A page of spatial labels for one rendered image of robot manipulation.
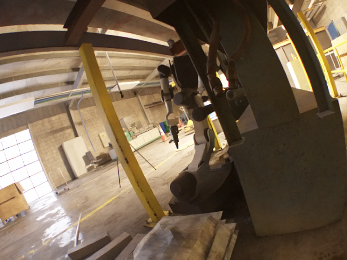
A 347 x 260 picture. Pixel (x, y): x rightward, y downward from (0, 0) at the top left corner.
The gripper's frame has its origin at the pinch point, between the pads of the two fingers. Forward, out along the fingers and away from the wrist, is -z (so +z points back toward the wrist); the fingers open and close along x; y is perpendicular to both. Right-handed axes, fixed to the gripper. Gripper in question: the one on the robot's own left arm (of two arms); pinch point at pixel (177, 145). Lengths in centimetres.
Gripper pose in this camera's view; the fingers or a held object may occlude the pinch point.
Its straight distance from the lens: 157.3
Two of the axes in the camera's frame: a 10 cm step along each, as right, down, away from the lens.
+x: 0.0, -0.1, 10.0
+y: -9.8, 1.9, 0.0
